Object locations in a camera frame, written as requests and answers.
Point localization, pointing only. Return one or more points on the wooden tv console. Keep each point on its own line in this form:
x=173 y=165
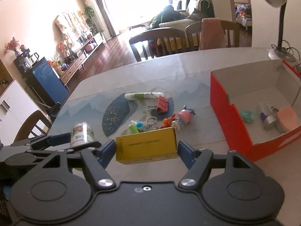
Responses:
x=82 y=55

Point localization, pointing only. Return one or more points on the grey correction tape dispenser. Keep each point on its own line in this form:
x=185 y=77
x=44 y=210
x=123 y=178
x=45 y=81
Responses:
x=279 y=128

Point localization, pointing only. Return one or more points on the yellow cardboard box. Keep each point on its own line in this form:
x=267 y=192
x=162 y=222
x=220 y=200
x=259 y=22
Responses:
x=146 y=147

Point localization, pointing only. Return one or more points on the sofa with clothes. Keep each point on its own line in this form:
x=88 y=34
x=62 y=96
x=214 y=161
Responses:
x=194 y=10

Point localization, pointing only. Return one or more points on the small blue white toy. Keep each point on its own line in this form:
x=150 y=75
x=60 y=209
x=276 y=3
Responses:
x=138 y=124

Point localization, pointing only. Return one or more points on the fruit label jar green lid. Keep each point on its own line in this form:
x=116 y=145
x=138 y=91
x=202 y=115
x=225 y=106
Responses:
x=81 y=133

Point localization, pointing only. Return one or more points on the green potted plant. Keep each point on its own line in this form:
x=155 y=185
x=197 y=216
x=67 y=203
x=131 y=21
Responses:
x=90 y=14

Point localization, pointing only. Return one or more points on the pink narwhal girl figurine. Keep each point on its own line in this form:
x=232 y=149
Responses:
x=183 y=117

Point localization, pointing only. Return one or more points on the pink binder clip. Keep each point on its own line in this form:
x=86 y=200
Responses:
x=161 y=106

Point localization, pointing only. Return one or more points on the orange toy figure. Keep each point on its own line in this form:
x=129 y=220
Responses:
x=167 y=122

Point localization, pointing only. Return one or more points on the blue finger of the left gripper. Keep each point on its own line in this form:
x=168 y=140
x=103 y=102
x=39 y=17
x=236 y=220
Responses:
x=59 y=139
x=94 y=144

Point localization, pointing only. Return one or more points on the pink flower vase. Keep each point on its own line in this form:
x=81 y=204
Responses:
x=12 y=45

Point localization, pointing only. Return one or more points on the blue landscape table mat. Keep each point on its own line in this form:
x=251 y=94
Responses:
x=110 y=114

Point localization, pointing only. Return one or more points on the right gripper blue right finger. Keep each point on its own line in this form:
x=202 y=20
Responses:
x=199 y=164

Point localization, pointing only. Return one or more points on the pink plastic scoop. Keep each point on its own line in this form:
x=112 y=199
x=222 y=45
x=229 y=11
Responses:
x=287 y=119

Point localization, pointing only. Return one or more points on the white cabinet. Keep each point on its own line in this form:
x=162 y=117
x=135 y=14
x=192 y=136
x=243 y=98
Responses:
x=16 y=107

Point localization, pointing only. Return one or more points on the dark wooden dining chair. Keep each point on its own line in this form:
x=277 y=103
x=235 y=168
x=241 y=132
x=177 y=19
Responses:
x=159 y=42

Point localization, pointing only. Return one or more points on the teal stone egg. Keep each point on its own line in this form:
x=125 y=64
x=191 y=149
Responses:
x=247 y=116

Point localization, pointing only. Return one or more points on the blue black cabinet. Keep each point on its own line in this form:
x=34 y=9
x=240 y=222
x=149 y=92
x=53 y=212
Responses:
x=41 y=78

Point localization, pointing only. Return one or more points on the white green glue tube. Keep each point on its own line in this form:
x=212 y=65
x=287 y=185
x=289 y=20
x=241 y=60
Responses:
x=143 y=95

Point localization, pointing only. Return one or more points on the wooden chair with pink cloth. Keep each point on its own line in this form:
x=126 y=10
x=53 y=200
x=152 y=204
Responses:
x=213 y=33

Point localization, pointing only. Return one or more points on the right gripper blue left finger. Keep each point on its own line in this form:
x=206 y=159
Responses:
x=95 y=161

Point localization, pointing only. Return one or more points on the red cardboard box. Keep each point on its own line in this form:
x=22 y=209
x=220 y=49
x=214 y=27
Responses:
x=238 y=88

